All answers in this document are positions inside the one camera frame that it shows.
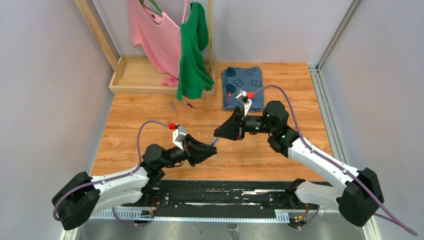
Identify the purple pen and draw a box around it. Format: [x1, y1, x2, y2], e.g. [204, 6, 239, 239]
[169, 100, 179, 116]
[211, 137, 220, 146]

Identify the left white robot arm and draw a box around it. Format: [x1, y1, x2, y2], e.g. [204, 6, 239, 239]
[52, 134, 218, 231]

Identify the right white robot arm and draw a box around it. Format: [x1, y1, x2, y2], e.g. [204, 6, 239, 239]
[213, 100, 384, 227]

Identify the red pen near rack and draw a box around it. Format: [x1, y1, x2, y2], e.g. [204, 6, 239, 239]
[181, 99, 197, 110]

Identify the folded blue t-shirt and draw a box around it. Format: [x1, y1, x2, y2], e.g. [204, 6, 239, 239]
[221, 66, 264, 111]

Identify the green t-shirt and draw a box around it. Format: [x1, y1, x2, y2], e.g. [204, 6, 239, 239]
[176, 2, 215, 101]

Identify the wooden clothes rack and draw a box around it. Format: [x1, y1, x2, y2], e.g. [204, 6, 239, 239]
[77, 0, 216, 96]

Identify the pink t-shirt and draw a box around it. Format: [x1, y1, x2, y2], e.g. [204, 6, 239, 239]
[126, 0, 182, 87]

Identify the green clothes hanger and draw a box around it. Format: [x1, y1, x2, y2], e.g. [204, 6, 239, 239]
[139, 0, 163, 17]

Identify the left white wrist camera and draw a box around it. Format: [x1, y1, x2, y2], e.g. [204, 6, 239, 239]
[172, 125, 187, 150]

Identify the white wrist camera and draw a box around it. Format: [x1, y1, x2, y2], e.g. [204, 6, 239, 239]
[172, 125, 187, 150]
[236, 89, 252, 117]

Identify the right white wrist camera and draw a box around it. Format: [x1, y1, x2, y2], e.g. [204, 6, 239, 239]
[236, 89, 252, 117]

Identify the aluminium frame rail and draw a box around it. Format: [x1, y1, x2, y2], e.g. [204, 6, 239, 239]
[59, 185, 379, 240]

